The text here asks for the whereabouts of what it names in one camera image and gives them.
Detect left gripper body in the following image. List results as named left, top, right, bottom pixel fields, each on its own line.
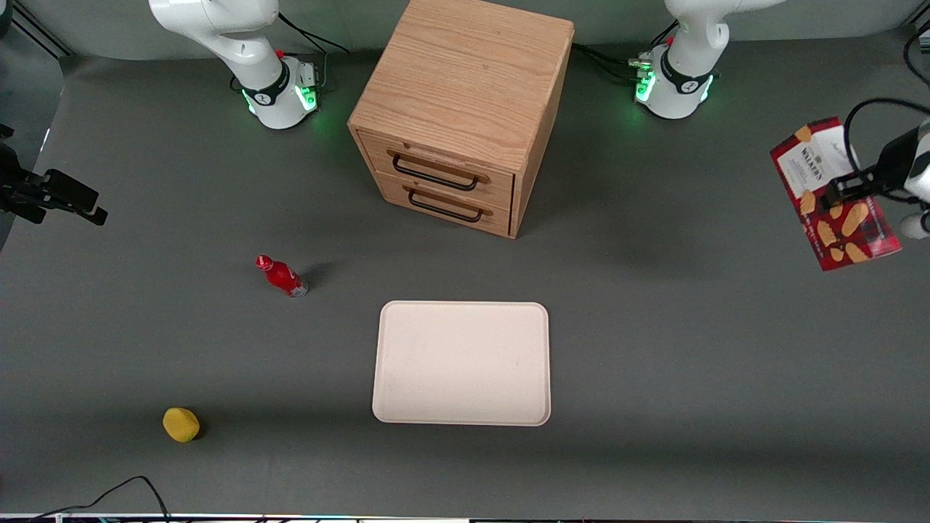
left=874, top=120, right=930, bottom=206

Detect black cable at table edge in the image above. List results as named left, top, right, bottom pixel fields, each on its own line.
left=29, top=476, right=172, bottom=521

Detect long black drawer handle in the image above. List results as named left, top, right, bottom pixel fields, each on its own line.
left=387, top=149, right=491, bottom=192

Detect wooden drawer with long handle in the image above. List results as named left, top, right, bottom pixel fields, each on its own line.
left=358, top=131, right=517, bottom=213

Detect short black drawer handle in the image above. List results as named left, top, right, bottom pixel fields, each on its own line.
left=403, top=185, right=493, bottom=224

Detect black right arm base cables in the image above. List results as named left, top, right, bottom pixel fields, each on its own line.
left=276, top=11, right=351, bottom=92

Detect black left arm base cables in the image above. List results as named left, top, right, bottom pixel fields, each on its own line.
left=573, top=20, right=681, bottom=85

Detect red cookie box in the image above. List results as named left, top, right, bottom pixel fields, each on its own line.
left=770, top=118, right=902, bottom=272

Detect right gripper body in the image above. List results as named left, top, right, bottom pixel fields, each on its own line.
left=0, top=123, right=47, bottom=224

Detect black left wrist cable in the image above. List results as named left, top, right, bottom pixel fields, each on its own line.
left=842, top=29, right=930, bottom=175

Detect wooden drawer with short handle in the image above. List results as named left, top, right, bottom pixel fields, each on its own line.
left=375, top=171, right=513, bottom=238

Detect small red bottle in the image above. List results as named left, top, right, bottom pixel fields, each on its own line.
left=255, top=255, right=309, bottom=299

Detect black arm base cables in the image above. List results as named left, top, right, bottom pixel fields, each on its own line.
left=276, top=11, right=351, bottom=92
left=573, top=20, right=681, bottom=85

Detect wooden drawer cabinet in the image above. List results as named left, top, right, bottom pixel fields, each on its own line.
left=347, top=0, right=575, bottom=240

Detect beige rectangular tray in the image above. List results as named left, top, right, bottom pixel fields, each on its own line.
left=372, top=301, right=551, bottom=427

